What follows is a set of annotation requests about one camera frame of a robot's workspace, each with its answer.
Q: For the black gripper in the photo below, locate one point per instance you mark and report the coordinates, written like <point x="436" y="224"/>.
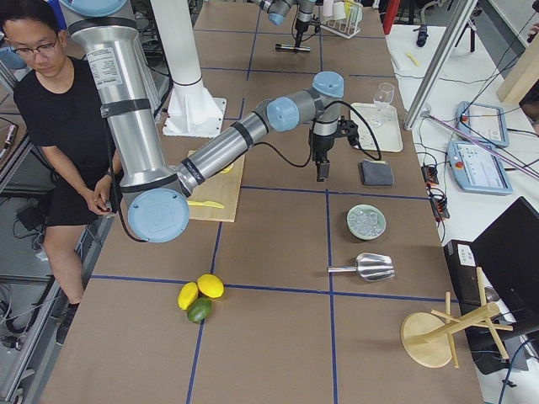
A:
<point x="301" y="22"/>
<point x="322" y="146"/>

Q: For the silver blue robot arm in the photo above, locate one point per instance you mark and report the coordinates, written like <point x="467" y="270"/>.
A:
<point x="155" y="192"/>
<point x="277" y="11"/>

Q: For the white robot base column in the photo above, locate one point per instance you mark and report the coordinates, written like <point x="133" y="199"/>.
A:
<point x="192" y="110"/>

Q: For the white cup rack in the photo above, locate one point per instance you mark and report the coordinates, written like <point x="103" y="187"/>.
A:
<point x="342" y="17"/>

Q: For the whole yellow lemon upper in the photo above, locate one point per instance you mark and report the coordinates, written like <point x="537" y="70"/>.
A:
<point x="211" y="286"/>

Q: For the whole yellow lemon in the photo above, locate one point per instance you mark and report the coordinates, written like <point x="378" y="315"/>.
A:
<point x="211" y="286"/>
<point x="188" y="295"/>

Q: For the whole yellow lemon left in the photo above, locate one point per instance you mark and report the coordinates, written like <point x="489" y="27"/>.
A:
<point x="188" y="295"/>

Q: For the dark grey folded cloth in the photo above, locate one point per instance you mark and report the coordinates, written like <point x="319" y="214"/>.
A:
<point x="376" y="173"/>

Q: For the cream plastic tray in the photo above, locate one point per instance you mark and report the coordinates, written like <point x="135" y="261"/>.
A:
<point x="386" y="128"/>

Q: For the clear wine glass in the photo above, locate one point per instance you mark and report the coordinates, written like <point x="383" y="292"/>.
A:
<point x="382" y="99"/>

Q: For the green bowl with ice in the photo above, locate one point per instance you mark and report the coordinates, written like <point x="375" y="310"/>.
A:
<point x="366" y="222"/>

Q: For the bamboo cutting board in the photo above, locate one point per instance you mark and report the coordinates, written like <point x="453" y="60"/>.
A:
<point x="223" y="188"/>

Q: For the metal ice scoop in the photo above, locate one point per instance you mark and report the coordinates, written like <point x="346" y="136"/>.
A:
<point x="371" y="267"/>

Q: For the yellow plastic knife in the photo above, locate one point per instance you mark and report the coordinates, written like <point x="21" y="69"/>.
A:
<point x="208" y="203"/>

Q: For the near teach pendant tablet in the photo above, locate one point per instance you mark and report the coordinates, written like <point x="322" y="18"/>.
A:
<point x="476" y="169"/>

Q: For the teach pendant tablet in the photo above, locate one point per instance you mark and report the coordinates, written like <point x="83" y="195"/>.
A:
<point x="483" y="122"/>
<point x="476" y="169"/>

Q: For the far teach pendant tablet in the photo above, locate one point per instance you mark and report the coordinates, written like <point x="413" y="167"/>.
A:
<point x="483" y="122"/>

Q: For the black computer monitor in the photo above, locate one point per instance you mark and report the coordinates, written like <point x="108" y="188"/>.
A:
<point x="507" y="252"/>

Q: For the wooden mug tree stand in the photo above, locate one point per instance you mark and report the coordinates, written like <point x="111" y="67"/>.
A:
<point x="428" y="337"/>

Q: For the seated person black shirt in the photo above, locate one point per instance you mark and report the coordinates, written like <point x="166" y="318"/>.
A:
<point x="60" y="105"/>

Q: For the aluminium frame post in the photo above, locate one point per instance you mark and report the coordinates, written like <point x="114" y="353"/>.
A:
<point x="463" y="12"/>

